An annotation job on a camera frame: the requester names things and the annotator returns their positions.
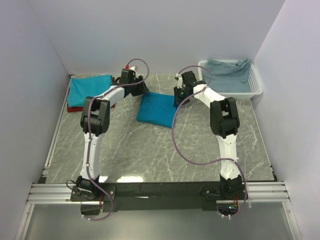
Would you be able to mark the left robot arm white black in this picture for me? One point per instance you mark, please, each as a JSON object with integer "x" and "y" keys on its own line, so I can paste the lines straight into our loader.
{"x": 95, "y": 118}

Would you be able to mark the white plastic basket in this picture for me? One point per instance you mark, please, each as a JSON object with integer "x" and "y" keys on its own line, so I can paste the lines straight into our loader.
{"x": 254, "y": 80}

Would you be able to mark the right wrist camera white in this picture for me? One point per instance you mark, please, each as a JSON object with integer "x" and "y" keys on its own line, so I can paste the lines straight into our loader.
{"x": 179, "y": 80}

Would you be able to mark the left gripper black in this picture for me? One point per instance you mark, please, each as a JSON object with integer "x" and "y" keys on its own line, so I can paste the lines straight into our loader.
{"x": 142, "y": 88}

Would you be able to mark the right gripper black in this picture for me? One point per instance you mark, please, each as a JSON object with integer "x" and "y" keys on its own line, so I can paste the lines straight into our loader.
{"x": 177, "y": 100}

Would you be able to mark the folded red t shirt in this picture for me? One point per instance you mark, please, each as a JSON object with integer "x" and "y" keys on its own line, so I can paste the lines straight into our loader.
{"x": 75, "y": 109}

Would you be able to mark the black base beam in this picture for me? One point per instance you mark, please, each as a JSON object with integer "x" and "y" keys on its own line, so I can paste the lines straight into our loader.
{"x": 135, "y": 196}

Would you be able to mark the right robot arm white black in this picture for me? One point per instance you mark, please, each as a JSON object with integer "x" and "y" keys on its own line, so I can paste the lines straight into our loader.
{"x": 224, "y": 123}

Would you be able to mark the aluminium rail frame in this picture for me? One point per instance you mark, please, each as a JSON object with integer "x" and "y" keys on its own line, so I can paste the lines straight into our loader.
{"x": 42, "y": 194}

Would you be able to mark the folded light teal t shirt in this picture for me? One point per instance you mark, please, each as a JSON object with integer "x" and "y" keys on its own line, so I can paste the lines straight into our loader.
{"x": 85, "y": 90}

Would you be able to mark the grey blue t shirt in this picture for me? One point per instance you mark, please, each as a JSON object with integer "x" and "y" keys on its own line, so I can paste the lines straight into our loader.
{"x": 229, "y": 77}

